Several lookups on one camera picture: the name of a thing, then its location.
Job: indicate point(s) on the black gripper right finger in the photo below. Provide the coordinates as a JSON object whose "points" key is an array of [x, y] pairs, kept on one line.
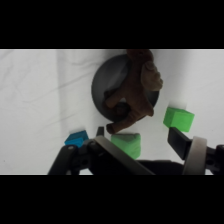
{"points": [[195, 156]]}

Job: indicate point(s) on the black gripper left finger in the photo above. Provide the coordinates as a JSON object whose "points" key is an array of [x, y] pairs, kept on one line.
{"points": [[100, 156]]}

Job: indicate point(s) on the blue cube block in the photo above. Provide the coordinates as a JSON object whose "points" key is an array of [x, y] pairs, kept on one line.
{"points": [[77, 137]]}

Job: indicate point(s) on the green cube block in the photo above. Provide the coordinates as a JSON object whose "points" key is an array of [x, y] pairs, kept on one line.
{"points": [[178, 119]]}

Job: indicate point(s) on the brown plush toy animal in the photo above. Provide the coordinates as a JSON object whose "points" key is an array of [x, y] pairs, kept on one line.
{"points": [[136, 90]]}

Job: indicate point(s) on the grey round bowl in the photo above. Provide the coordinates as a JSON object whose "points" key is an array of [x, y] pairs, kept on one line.
{"points": [[106, 80]]}

